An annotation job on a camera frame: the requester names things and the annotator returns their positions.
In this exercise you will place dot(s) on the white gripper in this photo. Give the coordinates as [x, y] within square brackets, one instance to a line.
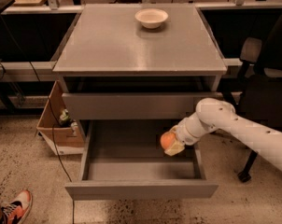
[183, 135]

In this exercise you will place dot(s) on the orange fruit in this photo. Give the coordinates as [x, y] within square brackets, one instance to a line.
[167, 139]

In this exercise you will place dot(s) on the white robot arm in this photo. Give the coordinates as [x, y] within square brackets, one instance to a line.
[211, 115]

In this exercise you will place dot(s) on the open grey middle drawer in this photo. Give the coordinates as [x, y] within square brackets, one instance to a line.
[123, 159]

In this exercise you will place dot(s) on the grey drawer cabinet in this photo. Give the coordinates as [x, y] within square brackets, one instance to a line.
[109, 51]

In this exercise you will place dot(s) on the closed grey top drawer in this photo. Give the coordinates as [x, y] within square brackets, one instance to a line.
[156, 105]

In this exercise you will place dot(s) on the black office chair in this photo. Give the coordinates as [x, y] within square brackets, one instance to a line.
[260, 78]

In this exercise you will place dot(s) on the cardboard box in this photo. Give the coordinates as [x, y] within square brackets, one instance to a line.
[62, 141]

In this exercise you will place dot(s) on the green white item in box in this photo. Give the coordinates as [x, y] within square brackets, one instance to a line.
[66, 121]

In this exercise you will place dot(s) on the white bowl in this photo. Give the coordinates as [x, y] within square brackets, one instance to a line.
[151, 18]

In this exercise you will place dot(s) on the orange white sneaker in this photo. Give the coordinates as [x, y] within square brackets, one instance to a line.
[18, 210]

